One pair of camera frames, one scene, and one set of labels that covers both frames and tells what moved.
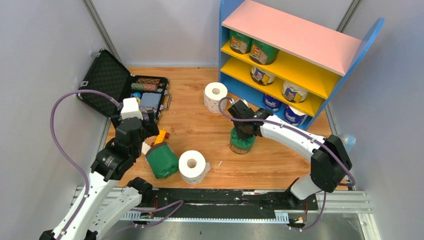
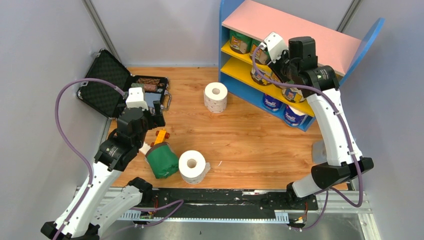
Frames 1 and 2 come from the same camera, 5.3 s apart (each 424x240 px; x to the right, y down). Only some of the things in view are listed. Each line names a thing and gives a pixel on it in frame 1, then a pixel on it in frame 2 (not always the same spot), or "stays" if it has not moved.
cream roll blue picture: (262, 76) stays
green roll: (162, 160) stays
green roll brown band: (241, 146) to (274, 77)
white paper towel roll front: (193, 166) stays
